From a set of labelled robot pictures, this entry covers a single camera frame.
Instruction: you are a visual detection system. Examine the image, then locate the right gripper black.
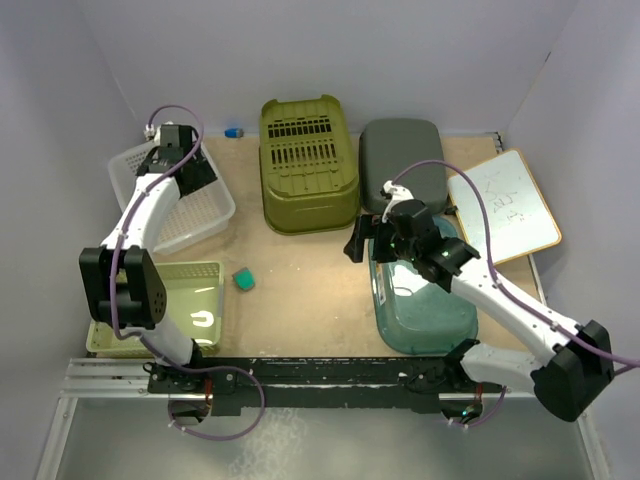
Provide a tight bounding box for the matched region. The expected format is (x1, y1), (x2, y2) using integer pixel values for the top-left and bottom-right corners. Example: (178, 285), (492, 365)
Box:
(345, 213), (419, 263)

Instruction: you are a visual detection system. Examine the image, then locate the large olive green basket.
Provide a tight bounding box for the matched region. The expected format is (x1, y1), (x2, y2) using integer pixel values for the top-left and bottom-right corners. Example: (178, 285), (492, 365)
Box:
(259, 94), (360, 235)

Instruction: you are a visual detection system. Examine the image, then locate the grey plastic tray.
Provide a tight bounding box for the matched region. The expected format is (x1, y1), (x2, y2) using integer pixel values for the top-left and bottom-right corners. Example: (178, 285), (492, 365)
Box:
(358, 118), (448, 214)

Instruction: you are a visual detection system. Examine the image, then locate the blue transparent basket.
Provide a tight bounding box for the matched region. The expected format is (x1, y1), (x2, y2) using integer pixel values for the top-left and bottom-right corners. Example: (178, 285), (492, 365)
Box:
(368, 235), (479, 355)

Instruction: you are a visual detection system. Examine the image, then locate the white perforated plastic basket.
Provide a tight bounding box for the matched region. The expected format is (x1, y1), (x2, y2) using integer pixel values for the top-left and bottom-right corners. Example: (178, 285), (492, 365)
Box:
(108, 141), (236, 255)

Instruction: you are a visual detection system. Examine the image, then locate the light green plastic tray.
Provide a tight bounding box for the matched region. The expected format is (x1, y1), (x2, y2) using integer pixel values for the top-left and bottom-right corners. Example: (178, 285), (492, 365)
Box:
(86, 261), (224, 358)

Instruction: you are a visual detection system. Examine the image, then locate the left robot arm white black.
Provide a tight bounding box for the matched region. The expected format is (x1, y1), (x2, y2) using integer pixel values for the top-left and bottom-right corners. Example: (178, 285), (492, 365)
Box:
(79, 124), (217, 392)

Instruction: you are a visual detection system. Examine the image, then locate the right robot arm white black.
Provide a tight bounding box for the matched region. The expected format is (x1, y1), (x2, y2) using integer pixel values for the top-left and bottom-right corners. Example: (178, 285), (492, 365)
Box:
(344, 199), (615, 422)

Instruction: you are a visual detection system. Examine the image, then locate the small teal green block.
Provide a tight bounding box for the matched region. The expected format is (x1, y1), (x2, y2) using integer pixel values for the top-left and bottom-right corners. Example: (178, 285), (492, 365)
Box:
(232, 267), (256, 292)

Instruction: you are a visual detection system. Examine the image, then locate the small blue object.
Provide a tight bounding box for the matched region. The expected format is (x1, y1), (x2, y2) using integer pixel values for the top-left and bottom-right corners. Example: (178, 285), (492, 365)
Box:
(224, 127), (244, 139)

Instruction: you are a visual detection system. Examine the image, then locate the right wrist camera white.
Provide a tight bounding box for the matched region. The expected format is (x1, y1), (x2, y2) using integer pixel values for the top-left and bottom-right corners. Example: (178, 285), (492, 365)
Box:
(381, 180), (414, 223)

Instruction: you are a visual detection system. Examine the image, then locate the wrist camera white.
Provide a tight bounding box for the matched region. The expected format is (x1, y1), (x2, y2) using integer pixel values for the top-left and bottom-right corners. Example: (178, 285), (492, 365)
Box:
(144, 124), (163, 145)
(381, 180), (414, 223)

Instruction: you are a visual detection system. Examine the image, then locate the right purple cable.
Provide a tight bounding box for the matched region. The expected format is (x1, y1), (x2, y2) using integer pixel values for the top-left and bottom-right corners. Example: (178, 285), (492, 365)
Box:
(391, 159), (640, 371)

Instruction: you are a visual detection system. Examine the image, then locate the whiteboard with yellow frame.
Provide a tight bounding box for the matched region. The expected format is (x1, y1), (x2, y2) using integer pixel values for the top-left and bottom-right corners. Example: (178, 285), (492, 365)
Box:
(448, 149), (562, 264)

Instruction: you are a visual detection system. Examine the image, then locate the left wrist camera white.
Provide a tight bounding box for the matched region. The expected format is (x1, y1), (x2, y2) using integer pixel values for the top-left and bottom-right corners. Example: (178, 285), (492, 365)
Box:
(144, 124), (163, 145)

